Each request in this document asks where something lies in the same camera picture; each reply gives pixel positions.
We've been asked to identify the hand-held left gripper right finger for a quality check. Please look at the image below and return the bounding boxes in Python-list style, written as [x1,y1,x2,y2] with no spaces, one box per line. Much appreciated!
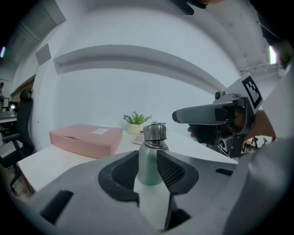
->
[157,150,239,235]

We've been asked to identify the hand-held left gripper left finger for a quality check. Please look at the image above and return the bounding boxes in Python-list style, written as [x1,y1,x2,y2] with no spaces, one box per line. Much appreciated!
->
[28,150,166,235]

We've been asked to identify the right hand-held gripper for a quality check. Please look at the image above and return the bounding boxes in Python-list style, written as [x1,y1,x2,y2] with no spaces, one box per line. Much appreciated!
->
[172,72,264,159]

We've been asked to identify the silver steel cup lid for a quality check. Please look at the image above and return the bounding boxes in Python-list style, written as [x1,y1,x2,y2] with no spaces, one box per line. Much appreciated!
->
[142,122,167,148]

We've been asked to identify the green travel cup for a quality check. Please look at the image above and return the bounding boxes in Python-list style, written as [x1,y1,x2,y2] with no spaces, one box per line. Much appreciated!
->
[136,140,170,186]

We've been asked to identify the person's right forearm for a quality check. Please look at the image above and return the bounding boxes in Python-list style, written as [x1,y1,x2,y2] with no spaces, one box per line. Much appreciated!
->
[244,110,277,142]

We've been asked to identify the person's right hand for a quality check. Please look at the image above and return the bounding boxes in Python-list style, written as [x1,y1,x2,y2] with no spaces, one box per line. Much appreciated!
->
[231,109,245,133]

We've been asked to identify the pink flat cardboard box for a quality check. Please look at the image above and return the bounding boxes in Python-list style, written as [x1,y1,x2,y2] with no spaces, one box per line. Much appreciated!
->
[49,124,124,160]

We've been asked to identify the person's white shirt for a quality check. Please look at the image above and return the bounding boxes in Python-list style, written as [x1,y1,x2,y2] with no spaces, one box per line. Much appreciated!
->
[215,68,294,235]

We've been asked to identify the white calculator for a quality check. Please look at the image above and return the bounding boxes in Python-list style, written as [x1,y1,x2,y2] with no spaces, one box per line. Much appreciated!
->
[133,130,145,145]

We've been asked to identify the small potted green plant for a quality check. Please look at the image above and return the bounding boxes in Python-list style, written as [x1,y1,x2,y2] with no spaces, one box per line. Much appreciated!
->
[123,111,153,135]

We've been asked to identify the black office chair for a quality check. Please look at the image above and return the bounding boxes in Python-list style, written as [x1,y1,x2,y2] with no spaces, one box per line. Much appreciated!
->
[0,89,37,196]

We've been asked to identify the white office desk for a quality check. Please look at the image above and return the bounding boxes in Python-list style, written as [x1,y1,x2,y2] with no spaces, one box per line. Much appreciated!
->
[0,111,18,129]

